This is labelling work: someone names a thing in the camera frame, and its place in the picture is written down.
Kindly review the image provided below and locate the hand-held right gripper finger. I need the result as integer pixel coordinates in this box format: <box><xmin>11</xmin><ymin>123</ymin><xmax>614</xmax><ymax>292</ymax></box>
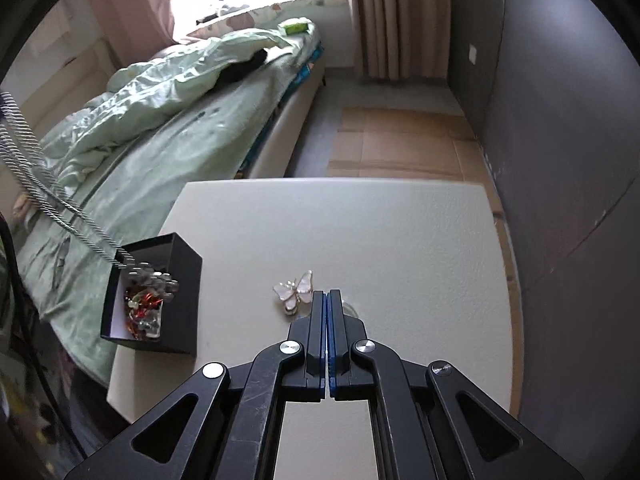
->
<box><xmin>327</xmin><ymin>289</ymin><xmax>587</xmax><ymax>480</ymax></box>
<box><xmin>62</xmin><ymin>289</ymin><xmax>329</xmax><ymax>480</ymax></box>

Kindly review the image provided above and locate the white butterfly brooch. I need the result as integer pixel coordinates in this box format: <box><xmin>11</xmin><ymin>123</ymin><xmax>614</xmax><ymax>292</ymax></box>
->
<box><xmin>273</xmin><ymin>270</ymin><xmax>315</xmax><ymax>317</ymax></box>

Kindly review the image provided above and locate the black jewelry box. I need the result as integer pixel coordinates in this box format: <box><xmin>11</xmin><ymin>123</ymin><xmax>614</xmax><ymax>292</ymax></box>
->
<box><xmin>100</xmin><ymin>232</ymin><xmax>204</xmax><ymax>356</ymax></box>

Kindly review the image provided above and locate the red crystal bracelet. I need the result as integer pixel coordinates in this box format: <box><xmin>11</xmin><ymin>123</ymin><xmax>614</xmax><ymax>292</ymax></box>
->
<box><xmin>122</xmin><ymin>287</ymin><xmax>164</xmax><ymax>337</ymax></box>

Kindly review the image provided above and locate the silver chain flower necklace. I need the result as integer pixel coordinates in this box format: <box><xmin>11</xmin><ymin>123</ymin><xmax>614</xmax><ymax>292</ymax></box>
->
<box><xmin>0</xmin><ymin>91</ymin><xmax>182</xmax><ymax>307</ymax></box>

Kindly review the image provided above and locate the white low table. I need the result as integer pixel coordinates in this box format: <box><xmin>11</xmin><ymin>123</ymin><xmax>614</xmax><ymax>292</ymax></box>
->
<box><xmin>106</xmin><ymin>179</ymin><xmax>525</xmax><ymax>480</ymax></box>

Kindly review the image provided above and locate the bed with green sheet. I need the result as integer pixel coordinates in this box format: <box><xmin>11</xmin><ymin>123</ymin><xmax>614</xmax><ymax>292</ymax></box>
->
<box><xmin>10</xmin><ymin>20</ymin><xmax>327</xmax><ymax>387</ymax></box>

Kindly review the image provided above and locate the small hair clip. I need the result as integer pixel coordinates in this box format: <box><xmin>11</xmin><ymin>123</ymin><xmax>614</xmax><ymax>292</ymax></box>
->
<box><xmin>52</xmin><ymin>239</ymin><xmax>72</xmax><ymax>292</ymax></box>

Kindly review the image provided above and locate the black cloth item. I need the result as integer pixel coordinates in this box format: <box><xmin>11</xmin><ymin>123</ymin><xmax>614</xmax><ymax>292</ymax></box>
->
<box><xmin>220</xmin><ymin>50</ymin><xmax>269</xmax><ymax>84</ymax></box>

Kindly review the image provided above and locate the light green quilt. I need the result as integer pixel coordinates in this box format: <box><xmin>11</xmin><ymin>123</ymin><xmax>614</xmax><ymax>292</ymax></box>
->
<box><xmin>40</xmin><ymin>27</ymin><xmax>312</xmax><ymax>172</ymax></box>

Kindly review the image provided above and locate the small green box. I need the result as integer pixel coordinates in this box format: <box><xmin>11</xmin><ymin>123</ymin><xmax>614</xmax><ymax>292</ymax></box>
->
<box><xmin>279</xmin><ymin>18</ymin><xmax>314</xmax><ymax>36</ymax></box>

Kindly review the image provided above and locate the pink curtain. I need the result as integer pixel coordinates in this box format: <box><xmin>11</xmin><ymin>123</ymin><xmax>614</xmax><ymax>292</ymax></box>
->
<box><xmin>345</xmin><ymin>0</ymin><xmax>452</xmax><ymax>82</ymax></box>
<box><xmin>82</xmin><ymin>0</ymin><xmax>177</xmax><ymax>69</ymax></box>

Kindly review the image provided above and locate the printed window seat cushion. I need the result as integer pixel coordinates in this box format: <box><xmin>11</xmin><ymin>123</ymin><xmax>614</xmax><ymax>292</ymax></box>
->
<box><xmin>187</xmin><ymin>0</ymin><xmax>347</xmax><ymax>44</ymax></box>

